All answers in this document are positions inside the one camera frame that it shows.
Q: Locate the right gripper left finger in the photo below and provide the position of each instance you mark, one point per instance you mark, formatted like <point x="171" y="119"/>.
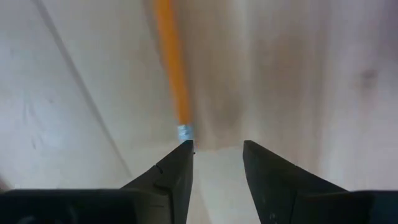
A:
<point x="177" y="174"/>

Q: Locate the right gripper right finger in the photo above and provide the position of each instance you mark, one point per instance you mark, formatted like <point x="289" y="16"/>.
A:
<point x="270" y="183"/>

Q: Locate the orange pencil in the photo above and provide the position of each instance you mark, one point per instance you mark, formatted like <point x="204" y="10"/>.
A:
<point x="174" y="62"/>

